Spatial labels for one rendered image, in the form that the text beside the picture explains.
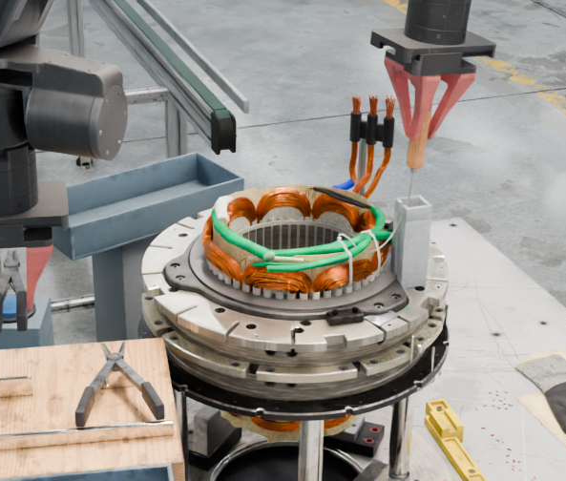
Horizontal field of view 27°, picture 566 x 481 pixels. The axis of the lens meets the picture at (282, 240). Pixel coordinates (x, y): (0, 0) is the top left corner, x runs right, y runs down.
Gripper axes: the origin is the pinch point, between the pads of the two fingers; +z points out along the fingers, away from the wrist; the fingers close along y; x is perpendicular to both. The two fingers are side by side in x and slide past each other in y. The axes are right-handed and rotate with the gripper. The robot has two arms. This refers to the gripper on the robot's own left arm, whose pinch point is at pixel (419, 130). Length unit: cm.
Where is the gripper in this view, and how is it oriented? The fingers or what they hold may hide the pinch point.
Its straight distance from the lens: 115.9
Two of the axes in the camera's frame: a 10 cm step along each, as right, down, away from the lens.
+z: -1.0, 9.1, 4.1
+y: 8.8, -1.1, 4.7
